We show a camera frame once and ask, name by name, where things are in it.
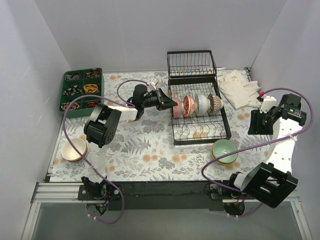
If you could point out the aluminium frame rail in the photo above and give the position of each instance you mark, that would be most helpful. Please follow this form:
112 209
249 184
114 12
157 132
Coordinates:
50 192

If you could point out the black wire dish rack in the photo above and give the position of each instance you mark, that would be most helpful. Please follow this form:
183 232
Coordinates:
199 117

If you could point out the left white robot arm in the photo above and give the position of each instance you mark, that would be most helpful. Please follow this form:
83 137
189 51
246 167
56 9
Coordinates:
101 127

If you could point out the green compartment tray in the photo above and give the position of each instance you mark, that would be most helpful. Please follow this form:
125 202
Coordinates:
84 86

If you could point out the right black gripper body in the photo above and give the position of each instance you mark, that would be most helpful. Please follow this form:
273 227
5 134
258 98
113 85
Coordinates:
256 122

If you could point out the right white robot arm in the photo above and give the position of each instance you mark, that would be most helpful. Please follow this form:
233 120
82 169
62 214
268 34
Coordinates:
272 181

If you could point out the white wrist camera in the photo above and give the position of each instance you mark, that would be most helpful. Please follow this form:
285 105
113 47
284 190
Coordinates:
267 102
153 84

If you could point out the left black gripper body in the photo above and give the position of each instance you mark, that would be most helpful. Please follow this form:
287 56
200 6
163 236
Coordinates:
161 99

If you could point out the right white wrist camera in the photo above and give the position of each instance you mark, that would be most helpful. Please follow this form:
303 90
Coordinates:
267 102

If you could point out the grey leaf patterned bowl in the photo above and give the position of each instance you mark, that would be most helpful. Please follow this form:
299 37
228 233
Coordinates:
178 109

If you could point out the red floral bowl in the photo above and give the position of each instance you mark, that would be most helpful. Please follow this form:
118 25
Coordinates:
188 106

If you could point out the white folded cloth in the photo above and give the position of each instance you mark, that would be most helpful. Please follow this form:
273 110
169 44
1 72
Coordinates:
239 91

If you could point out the cream white bowl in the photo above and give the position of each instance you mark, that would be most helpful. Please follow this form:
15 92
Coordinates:
70 154

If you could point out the plain white bowl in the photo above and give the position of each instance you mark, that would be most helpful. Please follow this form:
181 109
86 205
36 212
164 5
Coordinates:
202 104

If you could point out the mint green bowl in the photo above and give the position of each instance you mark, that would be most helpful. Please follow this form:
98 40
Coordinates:
222 147

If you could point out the yellow bowl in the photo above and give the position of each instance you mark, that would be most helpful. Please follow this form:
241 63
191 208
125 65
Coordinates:
228 160

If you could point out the brown patterned bowl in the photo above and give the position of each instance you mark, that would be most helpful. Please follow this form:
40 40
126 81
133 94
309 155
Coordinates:
216 104

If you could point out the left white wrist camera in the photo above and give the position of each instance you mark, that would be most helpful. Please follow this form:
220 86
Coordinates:
153 84

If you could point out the floral table mat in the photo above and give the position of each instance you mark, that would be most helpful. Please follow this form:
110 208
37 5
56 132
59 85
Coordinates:
144 150

